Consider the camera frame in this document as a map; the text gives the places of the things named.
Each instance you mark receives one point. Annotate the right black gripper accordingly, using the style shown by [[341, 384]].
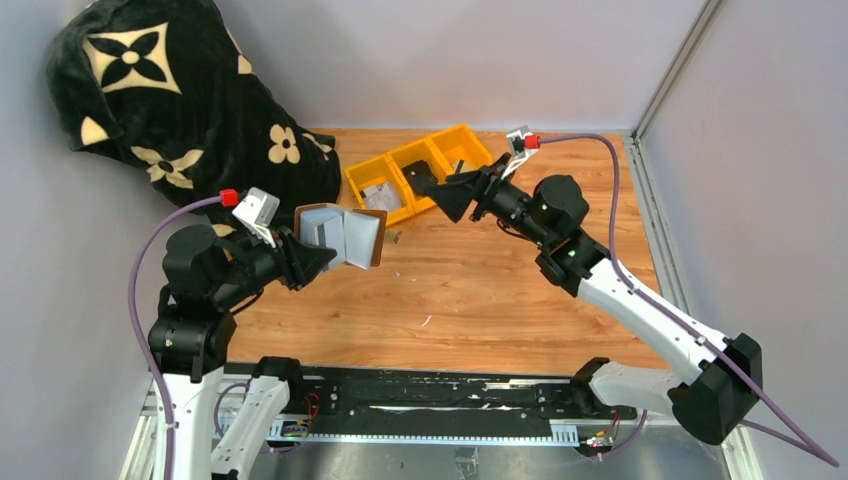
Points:
[[483, 196]]

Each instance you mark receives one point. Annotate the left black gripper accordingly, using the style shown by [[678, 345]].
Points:
[[289, 258]]

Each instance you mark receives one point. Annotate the brown leather card holder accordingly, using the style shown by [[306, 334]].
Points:
[[356, 235]]

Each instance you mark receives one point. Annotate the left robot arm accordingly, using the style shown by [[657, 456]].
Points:
[[207, 277]]

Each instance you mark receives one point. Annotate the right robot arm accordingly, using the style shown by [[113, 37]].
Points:
[[711, 380]]

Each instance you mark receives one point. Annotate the black cards stack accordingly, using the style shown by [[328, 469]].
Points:
[[420, 177]]

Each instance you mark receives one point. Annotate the yellow bin with gold cards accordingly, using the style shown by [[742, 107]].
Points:
[[460, 145]]

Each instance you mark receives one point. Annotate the yellow bin with black cards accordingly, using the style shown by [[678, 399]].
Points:
[[420, 150]]

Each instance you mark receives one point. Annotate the silver cards stack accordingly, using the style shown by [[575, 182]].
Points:
[[382, 196]]

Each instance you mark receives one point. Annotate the yellow bin with silver cards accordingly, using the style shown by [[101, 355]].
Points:
[[378, 170]]

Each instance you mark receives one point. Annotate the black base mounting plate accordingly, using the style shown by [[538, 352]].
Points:
[[421, 405]]

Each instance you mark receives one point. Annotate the black floral plush blanket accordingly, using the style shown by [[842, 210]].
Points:
[[163, 87]]

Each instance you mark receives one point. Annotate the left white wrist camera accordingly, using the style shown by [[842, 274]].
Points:
[[256, 212]]

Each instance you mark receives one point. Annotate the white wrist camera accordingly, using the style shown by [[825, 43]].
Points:
[[518, 150], [256, 212]]

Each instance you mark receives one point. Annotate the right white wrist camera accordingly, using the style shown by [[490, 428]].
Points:
[[518, 150]]

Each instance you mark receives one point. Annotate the corner aluminium post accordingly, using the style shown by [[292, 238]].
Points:
[[645, 184]]

